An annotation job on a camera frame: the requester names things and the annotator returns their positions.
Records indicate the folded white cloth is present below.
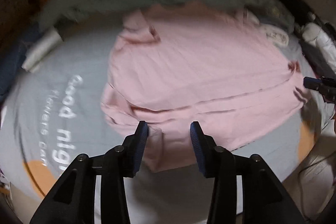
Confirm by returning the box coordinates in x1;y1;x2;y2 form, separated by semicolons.
22;27;63;72

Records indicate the blue pillow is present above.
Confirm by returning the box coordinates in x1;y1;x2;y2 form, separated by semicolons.
1;23;42;102

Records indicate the cream folded garment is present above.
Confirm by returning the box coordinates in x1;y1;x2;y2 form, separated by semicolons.
245;10;289;48

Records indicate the grey printed bed sheet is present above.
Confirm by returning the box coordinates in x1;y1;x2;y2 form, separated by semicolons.
1;16;333;223

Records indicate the pink shirt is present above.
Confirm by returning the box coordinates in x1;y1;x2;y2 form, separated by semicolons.
101;2;309;172

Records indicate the white jacket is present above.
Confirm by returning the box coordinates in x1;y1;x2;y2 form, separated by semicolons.
302;23;336;72

